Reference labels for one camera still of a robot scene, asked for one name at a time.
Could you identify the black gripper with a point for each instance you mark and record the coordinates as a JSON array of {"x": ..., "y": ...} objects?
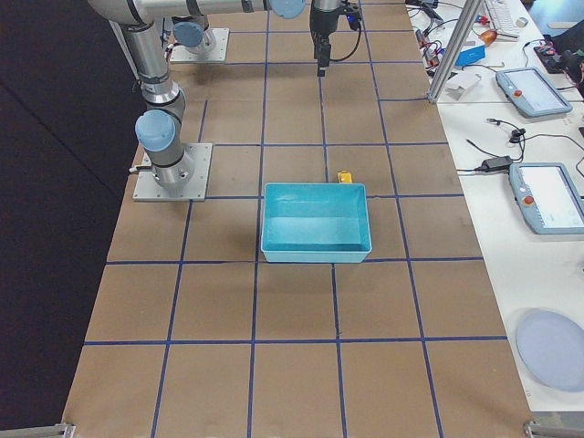
[{"x": 322, "y": 22}]

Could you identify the yellow toy beetle car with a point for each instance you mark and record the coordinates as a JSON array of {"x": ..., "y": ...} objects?
[{"x": 344, "y": 177}]

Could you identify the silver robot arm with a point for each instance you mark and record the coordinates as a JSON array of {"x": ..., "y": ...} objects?
[
  {"x": 158, "y": 129},
  {"x": 201, "y": 21}
]

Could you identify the white folded cardboard piece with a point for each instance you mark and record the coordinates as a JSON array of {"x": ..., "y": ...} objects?
[{"x": 460, "y": 84}]

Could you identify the blue box on desk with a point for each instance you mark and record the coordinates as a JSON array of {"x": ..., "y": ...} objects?
[{"x": 470, "y": 55}]

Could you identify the orange object on desk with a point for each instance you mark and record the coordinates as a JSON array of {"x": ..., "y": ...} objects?
[{"x": 488, "y": 37}]

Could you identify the turquoise plastic bin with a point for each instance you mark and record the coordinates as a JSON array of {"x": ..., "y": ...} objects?
[{"x": 315, "y": 223}]

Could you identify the white keyboard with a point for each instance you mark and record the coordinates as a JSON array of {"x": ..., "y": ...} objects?
[{"x": 500, "y": 19}]

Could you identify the far teach pendant tablet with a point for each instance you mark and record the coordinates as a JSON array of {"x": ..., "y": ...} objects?
[{"x": 531, "y": 92}]

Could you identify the teach pendant tablet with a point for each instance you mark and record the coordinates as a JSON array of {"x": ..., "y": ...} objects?
[
  {"x": 531, "y": 92},
  {"x": 547, "y": 198}
]

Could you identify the black power adapter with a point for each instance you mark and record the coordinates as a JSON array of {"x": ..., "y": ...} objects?
[{"x": 496, "y": 164}]

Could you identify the near teach pendant tablet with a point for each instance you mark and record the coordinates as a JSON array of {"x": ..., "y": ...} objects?
[{"x": 547, "y": 198}]

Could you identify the pale blue round plate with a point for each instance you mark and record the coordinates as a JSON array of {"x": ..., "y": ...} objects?
[{"x": 551, "y": 347}]

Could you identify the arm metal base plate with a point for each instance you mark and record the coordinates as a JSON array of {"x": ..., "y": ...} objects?
[
  {"x": 186, "y": 180},
  {"x": 199, "y": 46}
]

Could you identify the aluminium frame post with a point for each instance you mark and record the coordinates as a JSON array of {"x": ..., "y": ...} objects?
[{"x": 462, "y": 36}]

